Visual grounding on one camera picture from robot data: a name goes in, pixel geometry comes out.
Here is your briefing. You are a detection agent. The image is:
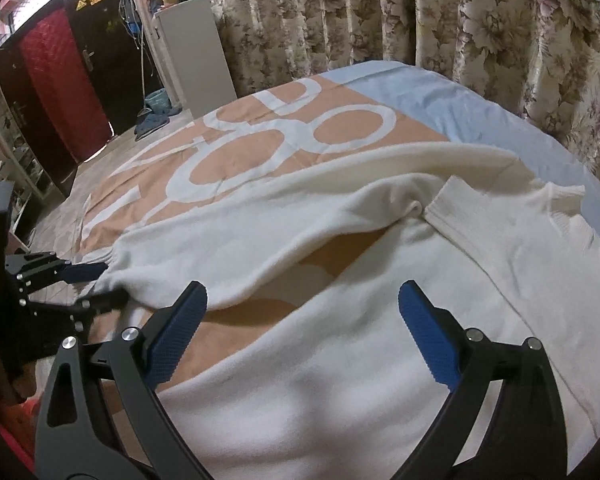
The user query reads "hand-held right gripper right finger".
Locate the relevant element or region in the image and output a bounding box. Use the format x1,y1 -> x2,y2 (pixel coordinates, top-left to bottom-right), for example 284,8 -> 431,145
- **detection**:
399,280 -> 569,480

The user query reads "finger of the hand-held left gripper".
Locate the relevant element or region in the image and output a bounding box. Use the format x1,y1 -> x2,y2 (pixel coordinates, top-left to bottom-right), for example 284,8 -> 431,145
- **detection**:
25,289 -> 130,333
10,251 -> 107,292

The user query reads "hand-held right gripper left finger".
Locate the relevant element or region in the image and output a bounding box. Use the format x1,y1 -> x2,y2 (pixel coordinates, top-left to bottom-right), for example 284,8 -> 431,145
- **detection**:
34,281 -> 209,480

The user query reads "white knit sweater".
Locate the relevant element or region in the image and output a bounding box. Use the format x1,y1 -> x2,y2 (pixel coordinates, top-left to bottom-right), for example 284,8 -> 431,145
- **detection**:
92,141 -> 600,480

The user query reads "white storage shelf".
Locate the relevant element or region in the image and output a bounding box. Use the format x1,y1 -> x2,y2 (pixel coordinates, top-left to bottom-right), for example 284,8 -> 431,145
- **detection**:
0,57 -> 48,211

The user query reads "mop with blue head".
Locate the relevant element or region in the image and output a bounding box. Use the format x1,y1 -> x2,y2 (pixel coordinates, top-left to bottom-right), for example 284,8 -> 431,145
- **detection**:
117,0 -> 182,142

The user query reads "blue plastic basin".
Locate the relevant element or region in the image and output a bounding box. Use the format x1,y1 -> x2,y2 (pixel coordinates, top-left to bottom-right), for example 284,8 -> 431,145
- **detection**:
144,88 -> 170,112

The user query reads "dark red padded door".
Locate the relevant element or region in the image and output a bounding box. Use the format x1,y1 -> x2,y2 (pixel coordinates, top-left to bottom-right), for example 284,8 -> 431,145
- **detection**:
0,0 -> 153,183

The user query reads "orange and blue printed blanket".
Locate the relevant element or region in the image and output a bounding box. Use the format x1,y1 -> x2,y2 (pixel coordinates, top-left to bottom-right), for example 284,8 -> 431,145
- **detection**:
77,60 -> 600,480

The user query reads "white cabinet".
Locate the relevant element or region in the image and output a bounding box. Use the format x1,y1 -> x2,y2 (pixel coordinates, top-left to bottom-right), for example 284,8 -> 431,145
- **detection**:
152,0 -> 238,118

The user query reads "floral curtain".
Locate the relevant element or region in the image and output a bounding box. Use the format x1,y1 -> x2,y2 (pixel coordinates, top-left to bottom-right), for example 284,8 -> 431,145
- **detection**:
207,0 -> 600,181

